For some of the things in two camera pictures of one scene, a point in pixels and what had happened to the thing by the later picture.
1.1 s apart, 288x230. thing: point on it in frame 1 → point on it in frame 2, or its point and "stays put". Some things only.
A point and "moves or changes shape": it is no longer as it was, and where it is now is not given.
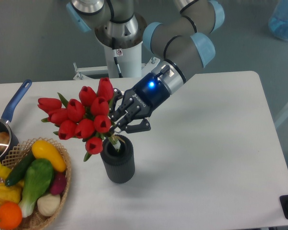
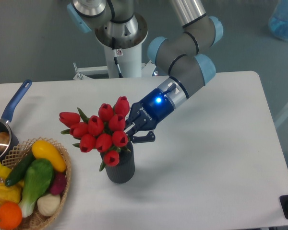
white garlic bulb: x=48 y=204 stays put
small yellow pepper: x=3 y=171 stays put
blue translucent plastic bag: x=283 y=22 stays put
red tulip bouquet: x=88 y=120 moves or changes shape
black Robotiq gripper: x=149 y=95 → x=148 y=114
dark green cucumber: x=18 y=170 stays put
